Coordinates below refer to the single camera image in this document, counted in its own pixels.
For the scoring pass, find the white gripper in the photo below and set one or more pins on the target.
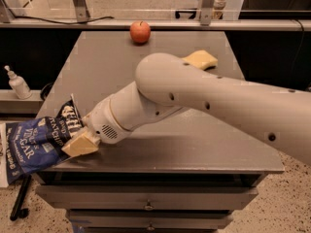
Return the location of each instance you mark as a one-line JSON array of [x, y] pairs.
[[101, 119]]

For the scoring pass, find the blue chip bag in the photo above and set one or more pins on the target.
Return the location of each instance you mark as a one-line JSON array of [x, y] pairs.
[[34, 145]]

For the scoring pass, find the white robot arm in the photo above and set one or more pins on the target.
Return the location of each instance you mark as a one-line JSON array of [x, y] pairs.
[[165, 84]]

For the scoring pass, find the white pump bottle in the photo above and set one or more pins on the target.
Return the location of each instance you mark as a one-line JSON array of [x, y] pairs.
[[18, 84]]

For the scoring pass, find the top drawer knob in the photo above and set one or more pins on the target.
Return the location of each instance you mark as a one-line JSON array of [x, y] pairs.
[[148, 206]]

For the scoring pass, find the drawer knob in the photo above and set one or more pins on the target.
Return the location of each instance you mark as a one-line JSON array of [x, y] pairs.
[[148, 206], [150, 228]]

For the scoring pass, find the grey drawer cabinet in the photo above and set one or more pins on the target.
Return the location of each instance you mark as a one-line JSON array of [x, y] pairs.
[[194, 169]]

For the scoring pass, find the lower drawer knob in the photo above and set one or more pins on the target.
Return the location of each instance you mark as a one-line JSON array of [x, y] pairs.
[[150, 228]]

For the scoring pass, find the red apple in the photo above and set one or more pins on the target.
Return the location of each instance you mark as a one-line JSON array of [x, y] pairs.
[[140, 32]]

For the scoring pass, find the yellow sponge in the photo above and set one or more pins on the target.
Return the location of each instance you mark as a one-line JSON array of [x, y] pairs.
[[201, 59]]

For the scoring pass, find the black handle tool on floor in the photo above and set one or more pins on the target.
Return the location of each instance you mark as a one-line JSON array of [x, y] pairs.
[[18, 211]]

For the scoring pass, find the grey metal bracket left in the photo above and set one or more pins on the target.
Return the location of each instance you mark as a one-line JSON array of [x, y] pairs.
[[81, 11]]

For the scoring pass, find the grey metal bracket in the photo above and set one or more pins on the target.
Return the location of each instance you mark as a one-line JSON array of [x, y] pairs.
[[81, 11], [206, 11]]

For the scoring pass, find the grey metal bracket right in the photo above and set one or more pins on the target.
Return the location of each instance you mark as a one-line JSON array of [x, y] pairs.
[[206, 11]]

